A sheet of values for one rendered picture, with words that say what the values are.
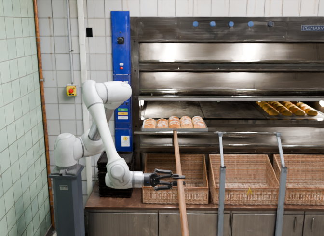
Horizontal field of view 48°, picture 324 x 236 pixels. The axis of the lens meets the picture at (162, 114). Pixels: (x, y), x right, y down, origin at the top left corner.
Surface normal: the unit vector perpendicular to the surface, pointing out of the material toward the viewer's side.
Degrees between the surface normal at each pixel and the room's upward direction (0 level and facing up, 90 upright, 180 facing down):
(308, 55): 70
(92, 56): 90
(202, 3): 90
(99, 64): 90
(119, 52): 90
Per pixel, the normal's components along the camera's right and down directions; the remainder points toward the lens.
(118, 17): -0.02, 0.25
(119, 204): 0.00, -0.97
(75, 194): 0.67, 0.18
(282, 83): -0.02, -0.11
